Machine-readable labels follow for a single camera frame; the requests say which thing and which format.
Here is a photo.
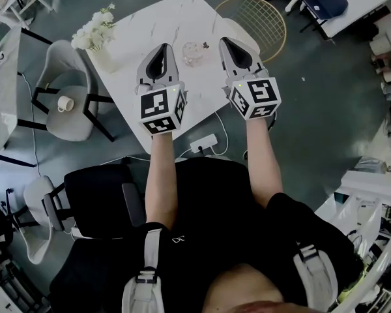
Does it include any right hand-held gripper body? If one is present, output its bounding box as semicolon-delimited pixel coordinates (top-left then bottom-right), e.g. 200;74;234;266
222;68;283;121

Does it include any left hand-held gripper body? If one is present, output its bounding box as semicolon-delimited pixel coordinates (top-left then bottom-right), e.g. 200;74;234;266
135;80;187;136

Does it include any small glass bowl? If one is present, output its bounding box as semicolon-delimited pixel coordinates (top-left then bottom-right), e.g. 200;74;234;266
182;40;205;68

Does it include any person's left forearm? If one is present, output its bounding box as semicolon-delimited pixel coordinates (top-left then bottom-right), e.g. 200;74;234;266
145;131;178;231

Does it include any person's right forearm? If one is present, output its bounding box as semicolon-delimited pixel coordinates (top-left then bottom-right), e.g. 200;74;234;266
246;117;284;209

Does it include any white vase with flowers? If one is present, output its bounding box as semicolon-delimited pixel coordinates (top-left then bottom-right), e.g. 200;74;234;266
70;2;119;75

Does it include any white marble table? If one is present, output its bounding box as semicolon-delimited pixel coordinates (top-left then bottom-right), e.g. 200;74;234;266
84;0;261;157

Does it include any white power strip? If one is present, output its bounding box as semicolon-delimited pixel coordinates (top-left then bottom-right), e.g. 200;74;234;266
189;134;219;153

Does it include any white mug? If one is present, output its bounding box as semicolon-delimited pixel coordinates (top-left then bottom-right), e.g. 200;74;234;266
57;95;75;113

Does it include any grey upholstered chair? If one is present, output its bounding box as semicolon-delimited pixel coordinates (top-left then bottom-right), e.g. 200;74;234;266
31;39;115;143

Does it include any blue chair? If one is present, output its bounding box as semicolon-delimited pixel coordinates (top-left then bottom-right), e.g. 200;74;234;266
300;0;350;22

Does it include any black mesh office chair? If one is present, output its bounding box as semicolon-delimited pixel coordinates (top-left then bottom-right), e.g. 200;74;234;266
42;163;148;313

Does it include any person's black shirt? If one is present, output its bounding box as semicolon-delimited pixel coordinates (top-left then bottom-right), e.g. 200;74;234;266
110;156;366;313

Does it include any white desk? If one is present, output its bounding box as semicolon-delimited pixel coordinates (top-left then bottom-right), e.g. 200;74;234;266
284;0;391;41

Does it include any white railing shelf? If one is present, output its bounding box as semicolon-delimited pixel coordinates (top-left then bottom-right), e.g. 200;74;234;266
313;170;391;313

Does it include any white shell chair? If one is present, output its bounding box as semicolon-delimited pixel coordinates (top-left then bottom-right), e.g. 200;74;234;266
22;174;59;265

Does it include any gold wire chair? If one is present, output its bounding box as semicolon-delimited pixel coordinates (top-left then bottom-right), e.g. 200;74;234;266
214;0;287;64

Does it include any white cable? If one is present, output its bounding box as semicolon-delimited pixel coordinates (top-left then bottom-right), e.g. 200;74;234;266
177;110;229;161

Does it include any white left harness strap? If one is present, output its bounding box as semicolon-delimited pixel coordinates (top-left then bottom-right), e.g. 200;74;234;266
121;228;164;313

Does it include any white harness strap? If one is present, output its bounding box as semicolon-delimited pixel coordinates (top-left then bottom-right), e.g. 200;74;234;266
121;228;164;313
292;243;340;313

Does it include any white right harness strap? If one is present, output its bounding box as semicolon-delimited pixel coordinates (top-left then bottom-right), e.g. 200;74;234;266
292;243;340;313

